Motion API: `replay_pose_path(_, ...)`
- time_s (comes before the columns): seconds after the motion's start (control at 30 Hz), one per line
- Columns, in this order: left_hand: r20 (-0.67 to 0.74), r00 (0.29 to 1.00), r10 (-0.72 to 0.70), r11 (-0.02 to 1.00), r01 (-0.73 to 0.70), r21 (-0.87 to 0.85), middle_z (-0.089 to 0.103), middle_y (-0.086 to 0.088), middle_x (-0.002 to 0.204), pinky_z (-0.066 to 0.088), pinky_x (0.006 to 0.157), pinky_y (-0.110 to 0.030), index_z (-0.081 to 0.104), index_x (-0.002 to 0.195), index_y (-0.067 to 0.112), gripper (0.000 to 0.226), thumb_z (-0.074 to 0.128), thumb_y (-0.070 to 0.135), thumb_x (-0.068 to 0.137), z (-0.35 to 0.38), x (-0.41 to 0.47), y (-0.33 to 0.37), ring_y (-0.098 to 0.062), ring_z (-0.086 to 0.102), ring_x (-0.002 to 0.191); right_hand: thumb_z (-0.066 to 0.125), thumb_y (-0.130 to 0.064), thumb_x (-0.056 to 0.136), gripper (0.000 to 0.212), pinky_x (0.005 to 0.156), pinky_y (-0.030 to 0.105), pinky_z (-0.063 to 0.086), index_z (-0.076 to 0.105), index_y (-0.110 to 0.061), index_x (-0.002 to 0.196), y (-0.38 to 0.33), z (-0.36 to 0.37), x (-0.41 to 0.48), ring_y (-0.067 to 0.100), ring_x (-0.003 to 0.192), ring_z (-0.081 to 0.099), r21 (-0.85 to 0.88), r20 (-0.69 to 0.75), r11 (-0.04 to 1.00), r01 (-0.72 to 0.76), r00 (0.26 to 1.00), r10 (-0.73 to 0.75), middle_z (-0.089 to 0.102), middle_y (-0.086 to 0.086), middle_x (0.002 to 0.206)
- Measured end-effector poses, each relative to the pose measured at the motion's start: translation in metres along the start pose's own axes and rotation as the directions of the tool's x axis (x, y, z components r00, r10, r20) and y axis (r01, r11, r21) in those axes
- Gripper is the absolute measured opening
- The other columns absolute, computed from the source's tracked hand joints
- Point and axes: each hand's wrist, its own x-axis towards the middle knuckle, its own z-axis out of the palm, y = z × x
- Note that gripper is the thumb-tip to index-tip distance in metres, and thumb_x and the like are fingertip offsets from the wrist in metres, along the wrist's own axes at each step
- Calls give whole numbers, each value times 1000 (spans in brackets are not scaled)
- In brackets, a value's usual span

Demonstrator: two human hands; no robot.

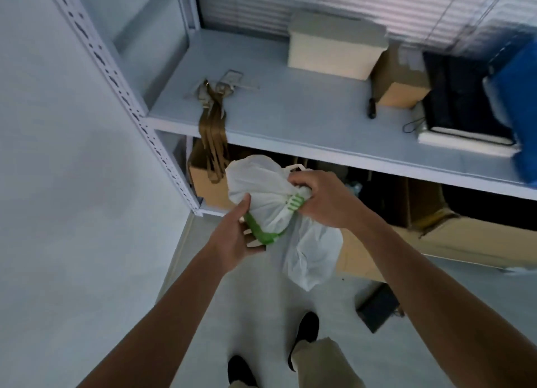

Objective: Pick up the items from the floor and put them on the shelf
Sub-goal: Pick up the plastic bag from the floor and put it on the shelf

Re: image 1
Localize person's right hand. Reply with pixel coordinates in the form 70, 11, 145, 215
288, 171, 370, 231

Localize blue plastic bin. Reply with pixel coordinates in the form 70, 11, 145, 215
482, 37, 537, 187

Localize white window blinds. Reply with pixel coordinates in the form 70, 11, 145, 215
195, 0, 537, 55

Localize person's black shoe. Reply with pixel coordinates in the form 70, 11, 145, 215
227, 355, 258, 388
288, 312, 320, 372

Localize large brown cardboard box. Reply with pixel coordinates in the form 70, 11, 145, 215
336, 176, 537, 283

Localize brown webbing strap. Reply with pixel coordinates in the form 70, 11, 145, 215
198, 80, 230, 184

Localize black cord loop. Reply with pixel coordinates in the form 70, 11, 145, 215
403, 116, 427, 134

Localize small brown cardboard box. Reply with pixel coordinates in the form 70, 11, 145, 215
371, 42, 433, 109

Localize person's left forearm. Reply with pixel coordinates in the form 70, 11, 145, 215
77, 249, 229, 388

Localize metal strap buckle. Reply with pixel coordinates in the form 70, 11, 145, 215
185, 69, 261, 100

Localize white metal shelving unit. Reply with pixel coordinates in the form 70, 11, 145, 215
42, 0, 537, 217

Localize person's right black shoe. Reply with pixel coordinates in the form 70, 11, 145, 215
288, 312, 320, 372

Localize white plastic bag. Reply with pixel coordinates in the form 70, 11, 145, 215
225, 155, 344, 292

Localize person's left black shoe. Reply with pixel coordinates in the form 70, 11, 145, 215
227, 355, 258, 388

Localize black keyboard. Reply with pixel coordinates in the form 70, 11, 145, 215
421, 51, 516, 145

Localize person's left hand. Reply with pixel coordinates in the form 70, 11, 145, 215
207, 193, 267, 275

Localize person's beige trouser leg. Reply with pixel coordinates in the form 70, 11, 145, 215
291, 337, 366, 388

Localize white cardboard box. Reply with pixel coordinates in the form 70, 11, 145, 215
287, 10, 389, 81

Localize white flat box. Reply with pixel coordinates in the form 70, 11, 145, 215
413, 103, 522, 158

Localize black flat device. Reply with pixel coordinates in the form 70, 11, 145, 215
356, 283, 405, 334

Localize person's right forearm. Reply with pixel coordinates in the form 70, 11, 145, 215
354, 209, 537, 388

